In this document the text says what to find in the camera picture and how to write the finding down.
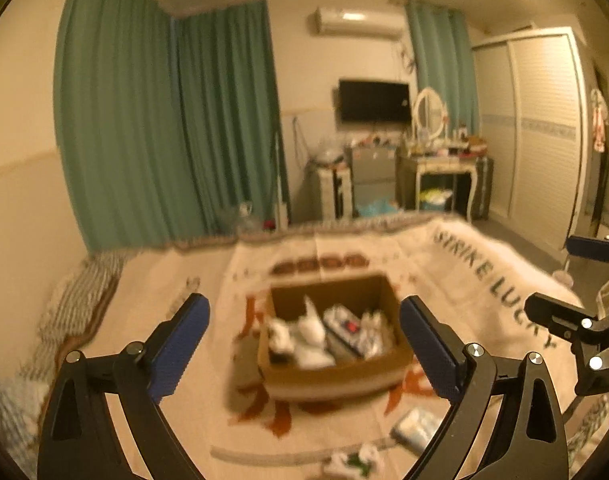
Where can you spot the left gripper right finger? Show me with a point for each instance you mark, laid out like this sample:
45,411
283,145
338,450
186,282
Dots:
528,439

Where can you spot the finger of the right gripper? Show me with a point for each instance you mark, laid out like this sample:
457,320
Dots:
559,318
588,248

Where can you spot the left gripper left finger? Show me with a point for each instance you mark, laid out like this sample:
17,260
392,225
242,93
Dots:
78,439

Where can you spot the blue white tissue pack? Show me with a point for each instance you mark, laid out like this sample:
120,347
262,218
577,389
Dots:
416,429

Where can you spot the white cloth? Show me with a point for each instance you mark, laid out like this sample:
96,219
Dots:
376,337

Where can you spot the tissue pack with barcode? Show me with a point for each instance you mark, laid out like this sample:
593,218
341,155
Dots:
345,326

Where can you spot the small white sock ball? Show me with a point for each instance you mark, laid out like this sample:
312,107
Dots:
281,342

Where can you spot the checkered bed sheet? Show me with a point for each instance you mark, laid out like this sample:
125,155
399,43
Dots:
70,320

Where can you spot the hanging red white clothing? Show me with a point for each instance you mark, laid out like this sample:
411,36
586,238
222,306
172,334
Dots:
600,120

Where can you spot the white louvered wardrobe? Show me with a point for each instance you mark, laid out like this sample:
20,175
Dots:
533,112

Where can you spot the white dressing table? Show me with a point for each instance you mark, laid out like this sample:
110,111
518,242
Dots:
411,171

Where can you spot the white oval mirror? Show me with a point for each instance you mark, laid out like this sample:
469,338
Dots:
429,114

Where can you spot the brown cardboard box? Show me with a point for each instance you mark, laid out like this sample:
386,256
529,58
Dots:
352,376

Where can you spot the cream printed blanket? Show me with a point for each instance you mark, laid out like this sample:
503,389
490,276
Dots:
235,362

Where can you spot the grey mini fridge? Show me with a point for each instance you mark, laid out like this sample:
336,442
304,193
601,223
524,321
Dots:
373,174

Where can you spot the narrow green curtain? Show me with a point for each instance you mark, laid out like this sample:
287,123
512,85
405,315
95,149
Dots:
444,60

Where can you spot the white storage cabinet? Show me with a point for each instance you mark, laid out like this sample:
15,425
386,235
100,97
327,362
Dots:
332,193

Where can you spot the white air conditioner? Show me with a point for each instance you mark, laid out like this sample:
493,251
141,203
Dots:
353,22

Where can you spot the large green curtain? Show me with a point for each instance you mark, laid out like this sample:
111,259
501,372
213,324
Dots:
165,126

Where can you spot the black wall television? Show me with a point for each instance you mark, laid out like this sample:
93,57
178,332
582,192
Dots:
361,100

